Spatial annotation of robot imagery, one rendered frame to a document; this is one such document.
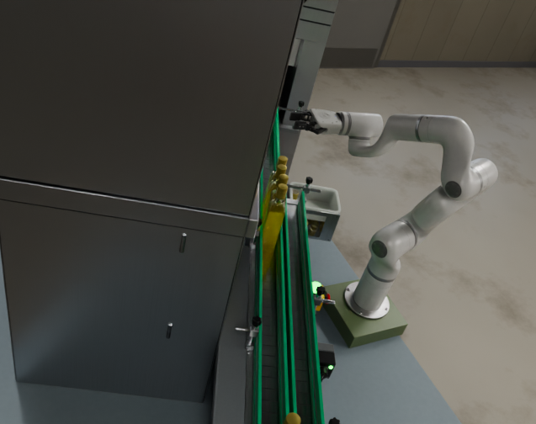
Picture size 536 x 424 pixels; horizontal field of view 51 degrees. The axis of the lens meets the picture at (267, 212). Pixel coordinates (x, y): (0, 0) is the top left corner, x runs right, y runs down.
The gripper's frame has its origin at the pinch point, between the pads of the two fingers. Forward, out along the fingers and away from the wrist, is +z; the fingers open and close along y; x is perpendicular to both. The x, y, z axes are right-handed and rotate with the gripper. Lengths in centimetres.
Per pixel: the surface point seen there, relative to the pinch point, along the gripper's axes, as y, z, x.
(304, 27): -91, -31, 2
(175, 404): 59, 41, 74
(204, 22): 56, 49, -53
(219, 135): 57, 42, -29
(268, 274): 31, 8, 44
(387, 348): 44, -44, 74
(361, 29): -372, -208, 103
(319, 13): -90, -36, -6
